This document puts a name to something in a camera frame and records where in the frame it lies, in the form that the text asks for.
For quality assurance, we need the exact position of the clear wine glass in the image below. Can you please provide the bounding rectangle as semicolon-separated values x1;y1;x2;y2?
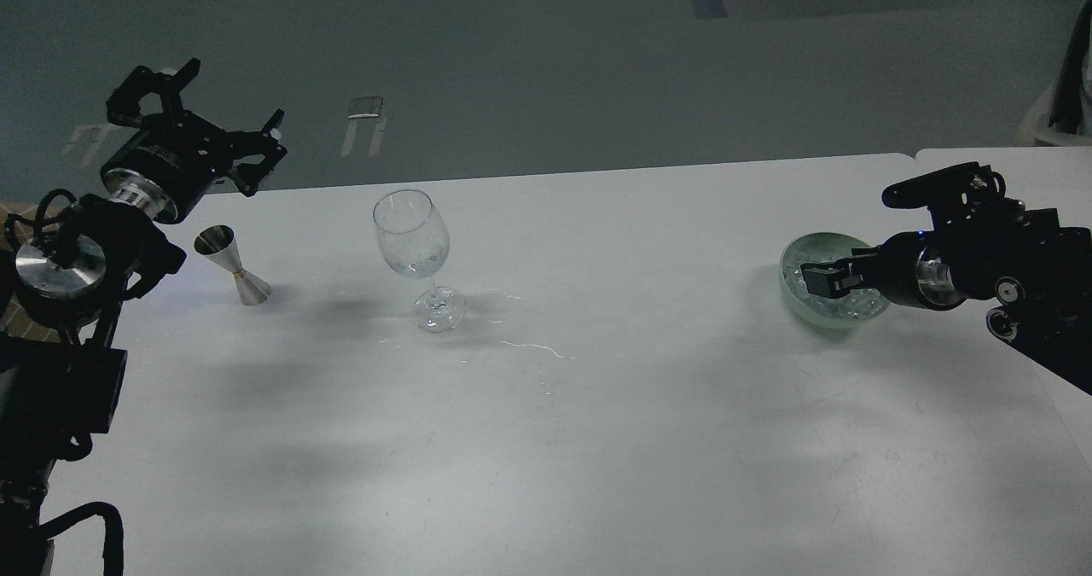
372;189;467;334

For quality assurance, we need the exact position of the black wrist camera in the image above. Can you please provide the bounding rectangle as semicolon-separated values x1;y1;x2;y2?
881;161;1007;211

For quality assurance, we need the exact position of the tan checkered chair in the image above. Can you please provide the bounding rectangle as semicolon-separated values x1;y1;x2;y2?
1;200;60;343

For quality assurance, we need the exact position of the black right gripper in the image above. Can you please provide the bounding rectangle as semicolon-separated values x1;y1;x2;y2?
800;230;968;309

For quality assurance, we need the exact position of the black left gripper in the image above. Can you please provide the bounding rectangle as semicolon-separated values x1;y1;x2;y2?
99;58;288;224

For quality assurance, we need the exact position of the green bowl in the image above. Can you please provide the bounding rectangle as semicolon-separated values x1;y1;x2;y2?
780;231;890;330

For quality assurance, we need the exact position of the steel double jigger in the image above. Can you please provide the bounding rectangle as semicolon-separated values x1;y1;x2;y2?
194;224;270;306

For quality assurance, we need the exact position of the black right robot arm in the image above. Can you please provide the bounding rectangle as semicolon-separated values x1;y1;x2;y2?
802;193;1091;393

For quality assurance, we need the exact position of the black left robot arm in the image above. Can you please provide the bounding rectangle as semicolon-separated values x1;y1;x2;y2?
1;58;287;575

